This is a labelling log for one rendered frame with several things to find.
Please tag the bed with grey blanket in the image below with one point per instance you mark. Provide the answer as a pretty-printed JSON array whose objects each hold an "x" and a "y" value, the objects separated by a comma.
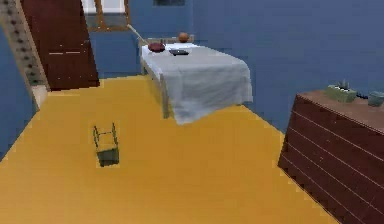
[{"x": 203, "y": 80}]

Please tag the black flat laptop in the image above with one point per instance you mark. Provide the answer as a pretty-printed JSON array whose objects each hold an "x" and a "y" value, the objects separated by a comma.
[{"x": 179, "y": 52}]

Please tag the dark red pillow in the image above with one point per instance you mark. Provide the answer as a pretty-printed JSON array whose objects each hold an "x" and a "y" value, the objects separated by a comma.
[{"x": 156, "y": 47}]

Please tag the orange ball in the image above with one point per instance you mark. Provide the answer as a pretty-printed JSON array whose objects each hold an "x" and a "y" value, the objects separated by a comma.
[{"x": 183, "y": 37}]

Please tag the pale baseball bat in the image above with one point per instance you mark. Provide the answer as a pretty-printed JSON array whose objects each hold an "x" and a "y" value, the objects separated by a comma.
[{"x": 137, "y": 34}]

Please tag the wooden framed window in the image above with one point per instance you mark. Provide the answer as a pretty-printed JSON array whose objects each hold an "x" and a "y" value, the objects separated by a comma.
[{"x": 106, "y": 15}]

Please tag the dark red wooden wardrobe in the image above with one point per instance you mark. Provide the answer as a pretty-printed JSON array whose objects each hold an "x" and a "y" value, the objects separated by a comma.
[{"x": 63, "y": 43}]

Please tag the green box with plant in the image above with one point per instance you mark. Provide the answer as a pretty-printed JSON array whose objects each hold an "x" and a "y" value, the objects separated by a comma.
[{"x": 340, "y": 93}]

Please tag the dark red chest of drawers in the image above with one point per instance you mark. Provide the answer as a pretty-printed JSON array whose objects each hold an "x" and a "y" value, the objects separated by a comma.
[{"x": 336, "y": 156}]

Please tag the black small remote control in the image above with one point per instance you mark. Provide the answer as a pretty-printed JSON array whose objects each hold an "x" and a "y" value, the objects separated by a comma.
[{"x": 361, "y": 96}]

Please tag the grey studded room door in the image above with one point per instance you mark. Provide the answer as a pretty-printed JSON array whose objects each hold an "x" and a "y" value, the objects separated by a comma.
[{"x": 25, "y": 50}]

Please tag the dark framed wall picture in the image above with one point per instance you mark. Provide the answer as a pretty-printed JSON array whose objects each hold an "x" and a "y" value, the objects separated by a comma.
[{"x": 169, "y": 2}]

